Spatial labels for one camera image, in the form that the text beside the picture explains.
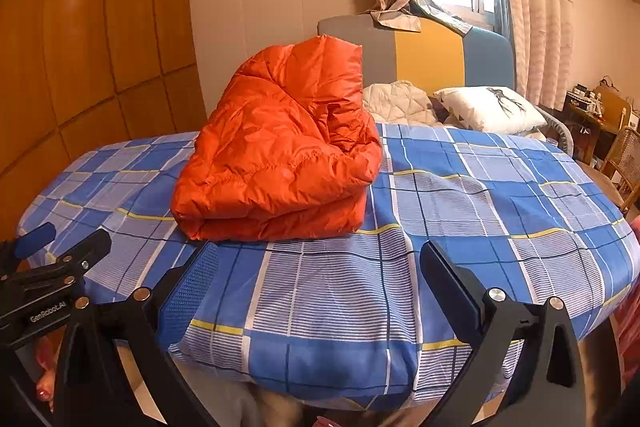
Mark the person's hand red nails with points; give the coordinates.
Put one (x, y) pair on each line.
(47, 358)

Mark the wicker chair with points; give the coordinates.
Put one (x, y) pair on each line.
(619, 175)

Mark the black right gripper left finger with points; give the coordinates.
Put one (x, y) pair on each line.
(92, 388)

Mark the grey yellow blue headboard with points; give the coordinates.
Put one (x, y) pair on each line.
(434, 58)

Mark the white printed pillow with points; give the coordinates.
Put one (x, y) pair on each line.
(491, 109)

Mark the beige quilted blanket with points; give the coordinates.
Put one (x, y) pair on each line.
(399, 103)

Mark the cluttered wooden side table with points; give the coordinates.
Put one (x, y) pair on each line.
(595, 114)

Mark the orange puffer down jacket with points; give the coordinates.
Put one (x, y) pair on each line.
(288, 153)

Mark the blue plaid bed sheet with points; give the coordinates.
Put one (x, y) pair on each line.
(349, 321)

